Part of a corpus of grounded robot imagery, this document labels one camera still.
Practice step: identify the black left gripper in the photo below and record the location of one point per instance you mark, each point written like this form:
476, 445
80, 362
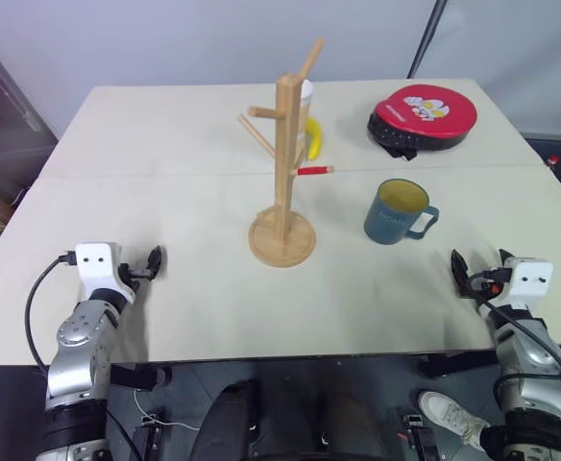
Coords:
134, 276

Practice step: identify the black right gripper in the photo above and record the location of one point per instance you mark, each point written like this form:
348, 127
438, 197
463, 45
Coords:
489, 281

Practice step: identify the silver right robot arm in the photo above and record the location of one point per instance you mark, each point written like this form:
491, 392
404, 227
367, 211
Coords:
525, 355

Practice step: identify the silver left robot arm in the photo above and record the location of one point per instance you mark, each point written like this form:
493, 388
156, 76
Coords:
76, 331

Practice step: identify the wooden mug tree stand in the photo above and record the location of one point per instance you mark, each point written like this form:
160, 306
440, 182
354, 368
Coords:
285, 144

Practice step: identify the white paper cup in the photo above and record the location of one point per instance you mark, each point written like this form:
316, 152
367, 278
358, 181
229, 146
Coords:
307, 101

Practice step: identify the teal mug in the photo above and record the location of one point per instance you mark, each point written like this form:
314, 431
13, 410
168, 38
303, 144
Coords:
386, 221

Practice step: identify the small red capped object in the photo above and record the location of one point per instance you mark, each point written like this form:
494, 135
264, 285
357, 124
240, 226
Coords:
553, 161

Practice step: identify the white sneaker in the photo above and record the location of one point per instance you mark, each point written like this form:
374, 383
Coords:
446, 410

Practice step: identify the red black round punch pad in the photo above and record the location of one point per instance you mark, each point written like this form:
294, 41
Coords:
420, 115

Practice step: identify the dark rounded shape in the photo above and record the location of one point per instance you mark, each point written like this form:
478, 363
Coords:
227, 418

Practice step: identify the black floor clamp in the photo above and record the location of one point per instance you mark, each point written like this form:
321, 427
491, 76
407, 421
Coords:
148, 434
417, 434

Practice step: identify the red tape band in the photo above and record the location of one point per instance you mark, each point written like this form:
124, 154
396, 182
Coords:
313, 170

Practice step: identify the dark glass cabinet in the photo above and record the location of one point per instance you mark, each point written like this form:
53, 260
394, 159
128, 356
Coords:
7, 144

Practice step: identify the yellow banana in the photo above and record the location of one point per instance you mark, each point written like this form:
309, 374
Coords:
315, 139

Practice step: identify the black slanted pole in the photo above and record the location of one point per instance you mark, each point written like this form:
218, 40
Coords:
424, 38

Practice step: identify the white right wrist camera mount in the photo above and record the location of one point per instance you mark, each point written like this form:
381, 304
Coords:
532, 283

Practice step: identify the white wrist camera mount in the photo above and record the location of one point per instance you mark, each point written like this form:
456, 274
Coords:
532, 283
95, 269

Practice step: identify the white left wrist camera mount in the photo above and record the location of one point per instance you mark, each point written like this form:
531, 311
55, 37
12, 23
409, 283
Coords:
95, 269

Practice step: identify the black table frame bracket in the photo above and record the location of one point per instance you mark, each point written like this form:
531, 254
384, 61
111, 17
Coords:
136, 377

